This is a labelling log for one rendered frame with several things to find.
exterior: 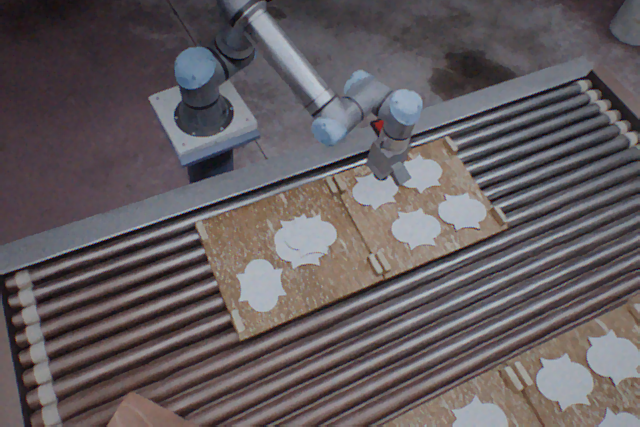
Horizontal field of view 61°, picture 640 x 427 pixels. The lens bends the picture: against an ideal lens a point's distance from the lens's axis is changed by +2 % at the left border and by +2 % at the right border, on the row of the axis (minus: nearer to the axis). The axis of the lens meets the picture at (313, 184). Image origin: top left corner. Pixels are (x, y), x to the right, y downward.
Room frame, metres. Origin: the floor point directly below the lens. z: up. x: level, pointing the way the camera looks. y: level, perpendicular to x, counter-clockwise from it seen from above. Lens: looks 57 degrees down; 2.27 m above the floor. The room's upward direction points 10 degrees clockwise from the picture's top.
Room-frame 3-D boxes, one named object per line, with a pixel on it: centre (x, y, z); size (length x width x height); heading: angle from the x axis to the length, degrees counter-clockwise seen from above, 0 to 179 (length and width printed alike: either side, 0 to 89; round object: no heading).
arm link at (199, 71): (1.08, 0.39, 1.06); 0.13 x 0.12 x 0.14; 148
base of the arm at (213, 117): (1.07, 0.39, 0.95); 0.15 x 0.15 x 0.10
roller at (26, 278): (0.96, -0.10, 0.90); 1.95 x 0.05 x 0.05; 124
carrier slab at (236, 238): (0.63, 0.04, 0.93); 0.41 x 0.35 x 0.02; 124
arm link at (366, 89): (0.91, -0.09, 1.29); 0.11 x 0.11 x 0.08; 58
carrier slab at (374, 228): (0.86, -0.31, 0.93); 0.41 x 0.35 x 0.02; 123
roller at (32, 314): (0.87, -0.15, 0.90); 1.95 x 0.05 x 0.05; 124
